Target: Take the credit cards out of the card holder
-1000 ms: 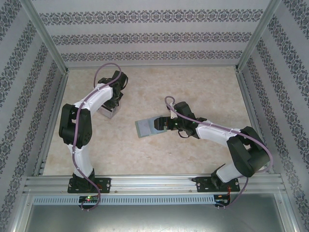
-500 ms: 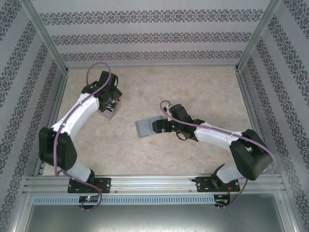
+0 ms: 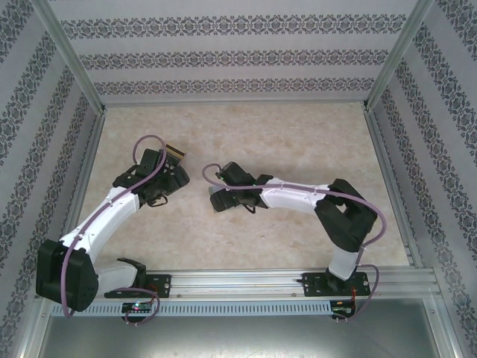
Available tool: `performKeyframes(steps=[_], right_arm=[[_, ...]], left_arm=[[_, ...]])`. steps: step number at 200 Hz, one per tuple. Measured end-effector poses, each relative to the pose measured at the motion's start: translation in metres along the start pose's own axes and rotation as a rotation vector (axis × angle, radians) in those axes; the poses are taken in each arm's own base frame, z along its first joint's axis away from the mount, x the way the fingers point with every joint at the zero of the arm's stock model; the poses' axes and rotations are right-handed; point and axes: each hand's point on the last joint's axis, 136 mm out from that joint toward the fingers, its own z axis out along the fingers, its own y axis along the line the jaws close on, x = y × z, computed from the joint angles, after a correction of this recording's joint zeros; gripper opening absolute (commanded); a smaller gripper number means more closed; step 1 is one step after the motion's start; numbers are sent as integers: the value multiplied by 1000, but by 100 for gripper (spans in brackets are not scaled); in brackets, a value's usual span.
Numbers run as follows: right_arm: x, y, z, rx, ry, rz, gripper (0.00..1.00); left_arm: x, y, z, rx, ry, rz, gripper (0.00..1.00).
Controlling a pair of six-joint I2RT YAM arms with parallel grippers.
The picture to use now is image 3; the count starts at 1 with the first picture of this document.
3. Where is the green card holder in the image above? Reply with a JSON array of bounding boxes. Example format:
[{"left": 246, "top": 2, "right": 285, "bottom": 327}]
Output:
[{"left": 207, "top": 185, "right": 236, "bottom": 216}]

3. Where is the wide aluminium extrusion beam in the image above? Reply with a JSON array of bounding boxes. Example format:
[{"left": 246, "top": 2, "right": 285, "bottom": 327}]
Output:
[{"left": 35, "top": 270, "right": 444, "bottom": 301}]

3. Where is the grey metal panel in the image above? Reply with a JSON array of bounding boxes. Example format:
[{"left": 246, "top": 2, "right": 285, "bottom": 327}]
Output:
[{"left": 14, "top": 294, "right": 463, "bottom": 358}]

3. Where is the aluminium table edge rail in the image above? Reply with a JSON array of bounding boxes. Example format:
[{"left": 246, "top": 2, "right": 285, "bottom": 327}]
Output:
[
  {"left": 363, "top": 107, "right": 425, "bottom": 270},
  {"left": 50, "top": 111, "right": 109, "bottom": 272}
]

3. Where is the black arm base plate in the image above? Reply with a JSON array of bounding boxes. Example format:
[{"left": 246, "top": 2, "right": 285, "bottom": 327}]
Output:
[
  {"left": 104, "top": 274, "right": 172, "bottom": 299},
  {"left": 302, "top": 271, "right": 372, "bottom": 298}
]

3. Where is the slotted grey cable duct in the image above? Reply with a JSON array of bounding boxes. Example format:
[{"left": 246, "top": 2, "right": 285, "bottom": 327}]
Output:
[{"left": 50, "top": 301, "right": 333, "bottom": 318}]

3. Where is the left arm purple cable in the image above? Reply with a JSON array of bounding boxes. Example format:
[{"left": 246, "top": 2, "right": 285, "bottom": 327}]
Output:
[{"left": 62, "top": 136, "right": 167, "bottom": 327}]

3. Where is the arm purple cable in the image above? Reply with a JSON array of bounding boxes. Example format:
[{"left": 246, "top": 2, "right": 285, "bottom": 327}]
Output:
[
  {"left": 202, "top": 163, "right": 387, "bottom": 325},
  {"left": 62, "top": 136, "right": 167, "bottom": 327}
]

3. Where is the aluminium frame post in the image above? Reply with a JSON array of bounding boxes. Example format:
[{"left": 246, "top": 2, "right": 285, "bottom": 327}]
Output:
[
  {"left": 361, "top": 0, "right": 437, "bottom": 113},
  {"left": 35, "top": 0, "right": 109, "bottom": 115}
]

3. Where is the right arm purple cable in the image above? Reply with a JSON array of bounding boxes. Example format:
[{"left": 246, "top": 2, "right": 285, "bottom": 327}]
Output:
[{"left": 202, "top": 163, "right": 387, "bottom": 325}]

